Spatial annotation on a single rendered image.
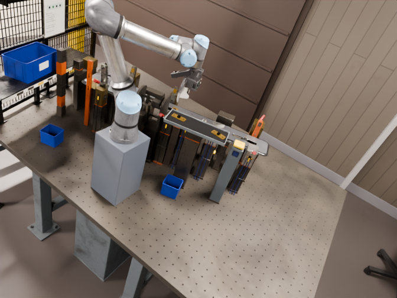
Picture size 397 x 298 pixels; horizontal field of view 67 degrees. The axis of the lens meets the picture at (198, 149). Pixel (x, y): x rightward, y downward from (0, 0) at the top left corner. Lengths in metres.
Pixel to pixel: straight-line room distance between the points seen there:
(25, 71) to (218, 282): 1.60
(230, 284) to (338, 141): 2.67
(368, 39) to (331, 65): 0.42
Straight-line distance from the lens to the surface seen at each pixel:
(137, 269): 1.78
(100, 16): 1.30
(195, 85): 1.60
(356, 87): 3.72
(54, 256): 2.42
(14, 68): 2.11
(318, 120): 3.89
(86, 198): 1.80
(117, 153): 1.52
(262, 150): 2.04
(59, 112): 2.37
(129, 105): 1.43
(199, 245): 1.72
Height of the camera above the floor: 2.06
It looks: 36 degrees down
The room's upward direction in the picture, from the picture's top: 20 degrees clockwise
